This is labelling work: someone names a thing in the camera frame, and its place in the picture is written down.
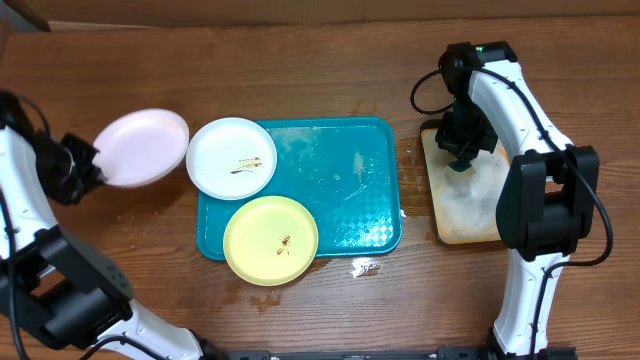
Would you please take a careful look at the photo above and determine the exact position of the green and yellow sponge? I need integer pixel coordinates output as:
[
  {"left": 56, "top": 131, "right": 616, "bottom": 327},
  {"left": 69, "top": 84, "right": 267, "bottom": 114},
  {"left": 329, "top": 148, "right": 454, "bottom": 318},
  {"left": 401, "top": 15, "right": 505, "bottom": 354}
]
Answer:
[{"left": 447, "top": 160, "right": 475, "bottom": 176}]

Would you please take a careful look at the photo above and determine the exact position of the white plate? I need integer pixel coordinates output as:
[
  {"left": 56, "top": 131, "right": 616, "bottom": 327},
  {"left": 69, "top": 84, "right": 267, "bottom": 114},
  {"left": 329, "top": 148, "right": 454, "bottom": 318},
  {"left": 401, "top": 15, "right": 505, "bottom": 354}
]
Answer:
[
  {"left": 93, "top": 108, "right": 189, "bottom": 187},
  {"left": 186, "top": 117, "right": 277, "bottom": 200}
]

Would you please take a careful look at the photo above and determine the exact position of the teal plastic serving tray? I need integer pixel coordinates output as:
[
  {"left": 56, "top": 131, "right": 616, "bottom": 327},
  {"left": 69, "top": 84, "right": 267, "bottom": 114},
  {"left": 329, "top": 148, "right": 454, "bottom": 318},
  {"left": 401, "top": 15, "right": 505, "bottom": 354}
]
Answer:
[{"left": 197, "top": 117, "right": 402, "bottom": 261}]

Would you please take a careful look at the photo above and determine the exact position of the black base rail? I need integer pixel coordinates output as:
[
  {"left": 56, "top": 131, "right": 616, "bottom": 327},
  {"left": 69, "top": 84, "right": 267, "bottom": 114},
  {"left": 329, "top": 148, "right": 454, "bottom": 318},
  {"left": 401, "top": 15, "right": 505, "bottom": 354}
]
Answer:
[{"left": 226, "top": 346, "right": 578, "bottom": 360}]

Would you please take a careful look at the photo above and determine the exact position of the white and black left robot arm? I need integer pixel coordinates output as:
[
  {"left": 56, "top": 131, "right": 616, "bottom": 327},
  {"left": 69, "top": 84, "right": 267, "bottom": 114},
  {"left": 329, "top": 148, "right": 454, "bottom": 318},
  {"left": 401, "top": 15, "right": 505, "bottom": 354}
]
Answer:
[{"left": 1, "top": 91, "right": 226, "bottom": 360}]

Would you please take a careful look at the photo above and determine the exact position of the yellow-green plate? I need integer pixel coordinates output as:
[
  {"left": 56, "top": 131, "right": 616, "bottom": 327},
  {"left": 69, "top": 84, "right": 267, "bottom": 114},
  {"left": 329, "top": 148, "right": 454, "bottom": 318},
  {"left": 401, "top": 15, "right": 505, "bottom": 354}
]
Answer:
[{"left": 223, "top": 196, "right": 319, "bottom": 287}]

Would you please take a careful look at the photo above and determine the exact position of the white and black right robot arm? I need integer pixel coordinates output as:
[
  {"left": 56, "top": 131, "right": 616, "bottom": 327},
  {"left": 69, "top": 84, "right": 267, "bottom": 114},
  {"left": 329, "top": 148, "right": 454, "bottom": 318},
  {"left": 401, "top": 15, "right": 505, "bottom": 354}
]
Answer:
[{"left": 435, "top": 41, "right": 602, "bottom": 359}]

